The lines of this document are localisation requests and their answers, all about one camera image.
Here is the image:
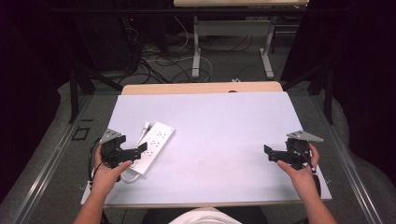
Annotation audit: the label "person's right hand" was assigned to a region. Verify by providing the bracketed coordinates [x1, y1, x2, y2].
[276, 143, 321, 201]

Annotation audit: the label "wooden table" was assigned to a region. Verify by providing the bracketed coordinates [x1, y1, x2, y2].
[103, 80, 305, 210]

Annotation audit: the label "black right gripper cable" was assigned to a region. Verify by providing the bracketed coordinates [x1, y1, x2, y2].
[292, 145, 322, 198]

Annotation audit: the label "dark computer equipment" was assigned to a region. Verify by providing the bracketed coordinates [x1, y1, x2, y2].
[74, 12, 170, 73]

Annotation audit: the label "white power strip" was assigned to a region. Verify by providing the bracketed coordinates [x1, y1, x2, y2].
[130, 121, 177, 177]

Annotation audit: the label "tangle of floor cables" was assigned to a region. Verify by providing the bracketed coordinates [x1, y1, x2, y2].
[118, 15, 260, 86]

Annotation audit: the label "person's white shirt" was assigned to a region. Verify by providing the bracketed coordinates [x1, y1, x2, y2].
[168, 207, 243, 224]

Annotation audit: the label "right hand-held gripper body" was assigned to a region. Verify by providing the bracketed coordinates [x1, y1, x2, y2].
[285, 130, 325, 171]

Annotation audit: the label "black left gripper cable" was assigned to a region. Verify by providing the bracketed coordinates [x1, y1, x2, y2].
[87, 137, 105, 189]

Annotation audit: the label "person's dark pants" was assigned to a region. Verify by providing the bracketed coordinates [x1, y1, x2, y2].
[141, 204, 269, 224]

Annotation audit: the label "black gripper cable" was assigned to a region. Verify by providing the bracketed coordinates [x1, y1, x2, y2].
[87, 137, 105, 189]
[292, 145, 322, 198]

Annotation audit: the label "black metal stand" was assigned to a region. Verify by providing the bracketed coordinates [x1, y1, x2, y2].
[68, 61, 124, 124]
[281, 61, 336, 126]

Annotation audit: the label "aluminium floor rail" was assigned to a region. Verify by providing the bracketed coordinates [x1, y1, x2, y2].
[8, 94, 95, 224]
[310, 94, 385, 224]

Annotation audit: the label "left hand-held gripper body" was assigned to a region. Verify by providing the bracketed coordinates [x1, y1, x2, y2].
[99, 128, 134, 170]

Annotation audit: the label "white table mat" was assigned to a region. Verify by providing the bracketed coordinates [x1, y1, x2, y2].
[80, 91, 333, 206]

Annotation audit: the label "dark curtain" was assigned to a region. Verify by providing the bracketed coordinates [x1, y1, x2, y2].
[279, 0, 396, 178]
[0, 0, 78, 203]

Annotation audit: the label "white desk with metal legs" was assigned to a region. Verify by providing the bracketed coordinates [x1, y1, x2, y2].
[173, 0, 310, 80]

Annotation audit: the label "person's left hand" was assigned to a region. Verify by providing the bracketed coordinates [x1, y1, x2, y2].
[91, 144, 134, 196]

